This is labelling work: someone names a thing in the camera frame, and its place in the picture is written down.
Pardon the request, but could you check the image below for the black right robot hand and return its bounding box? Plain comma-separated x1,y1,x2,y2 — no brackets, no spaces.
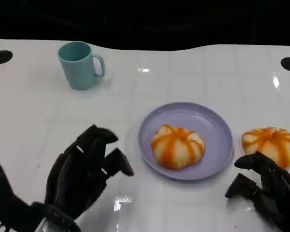
225,151,290,232

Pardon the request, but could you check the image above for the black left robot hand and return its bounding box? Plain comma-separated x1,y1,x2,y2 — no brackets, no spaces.
44,124,135,219

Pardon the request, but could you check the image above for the orange white toy bread roll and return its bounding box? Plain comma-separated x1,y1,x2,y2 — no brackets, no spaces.
150,124,206,170
241,126,290,169

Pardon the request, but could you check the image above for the lilac plate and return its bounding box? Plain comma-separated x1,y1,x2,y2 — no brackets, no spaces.
137,101,234,181

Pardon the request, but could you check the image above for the pale green mug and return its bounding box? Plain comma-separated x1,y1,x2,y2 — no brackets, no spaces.
58,41,106,90

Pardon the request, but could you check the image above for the black backdrop cloth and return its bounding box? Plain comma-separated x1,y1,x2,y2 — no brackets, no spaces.
0,0,290,51

